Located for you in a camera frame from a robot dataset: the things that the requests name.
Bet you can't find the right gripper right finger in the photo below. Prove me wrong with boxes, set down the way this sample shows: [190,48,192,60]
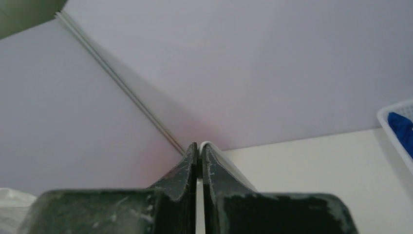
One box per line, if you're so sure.
[201,143,358,234]

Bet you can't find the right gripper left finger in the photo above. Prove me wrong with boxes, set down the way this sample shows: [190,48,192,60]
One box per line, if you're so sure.
[18,143,198,234]

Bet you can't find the white t-shirt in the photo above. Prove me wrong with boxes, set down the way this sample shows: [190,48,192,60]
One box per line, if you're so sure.
[0,141,255,234]

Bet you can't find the blue t-shirt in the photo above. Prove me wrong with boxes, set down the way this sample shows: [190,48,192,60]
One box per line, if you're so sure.
[388,112,413,158]

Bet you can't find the white plastic basket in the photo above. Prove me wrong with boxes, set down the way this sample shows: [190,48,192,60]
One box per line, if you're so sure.
[376,99,413,172]

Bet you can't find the left corner metal post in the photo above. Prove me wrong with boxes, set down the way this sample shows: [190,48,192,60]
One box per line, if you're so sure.
[55,10,185,155]

